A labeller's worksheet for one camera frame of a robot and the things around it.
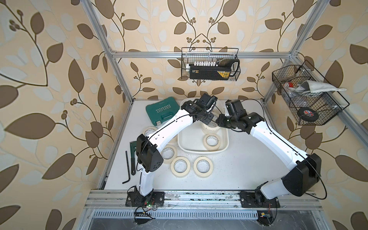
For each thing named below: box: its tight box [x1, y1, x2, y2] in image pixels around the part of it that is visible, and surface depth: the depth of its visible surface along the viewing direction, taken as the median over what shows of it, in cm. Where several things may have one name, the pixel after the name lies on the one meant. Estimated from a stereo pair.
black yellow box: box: [189, 65, 232, 80], surface depth 86 cm
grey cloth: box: [288, 80, 347, 93], surface depth 64 cm
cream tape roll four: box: [161, 144, 178, 164], surface depth 93 cm
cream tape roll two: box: [202, 133, 221, 152], surface depth 93 cm
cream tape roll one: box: [193, 156, 214, 178], surface depth 86 cm
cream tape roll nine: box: [201, 121, 221, 133], surface depth 78 cm
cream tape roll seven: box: [170, 156, 191, 177], surface depth 86 cm
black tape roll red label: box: [297, 107, 320, 123], surface depth 73 cm
